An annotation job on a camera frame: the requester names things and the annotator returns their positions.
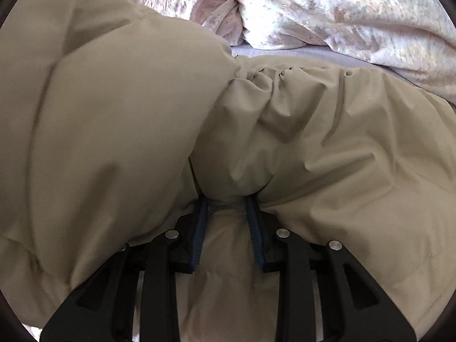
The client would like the lilac bed sheet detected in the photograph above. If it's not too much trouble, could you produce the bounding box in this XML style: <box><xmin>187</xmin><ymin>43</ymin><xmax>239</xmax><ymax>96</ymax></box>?
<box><xmin>231</xmin><ymin>43</ymin><xmax>410</xmax><ymax>83</ymax></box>

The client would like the white puffer down jacket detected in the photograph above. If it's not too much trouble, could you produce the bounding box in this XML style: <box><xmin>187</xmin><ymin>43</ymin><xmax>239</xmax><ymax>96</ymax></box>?
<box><xmin>1</xmin><ymin>0</ymin><xmax>455</xmax><ymax>341</ymax></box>

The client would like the pink floral duvet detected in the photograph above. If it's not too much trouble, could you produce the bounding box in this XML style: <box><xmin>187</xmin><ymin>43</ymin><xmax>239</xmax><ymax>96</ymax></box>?
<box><xmin>138</xmin><ymin>0</ymin><xmax>455</xmax><ymax>101</ymax></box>

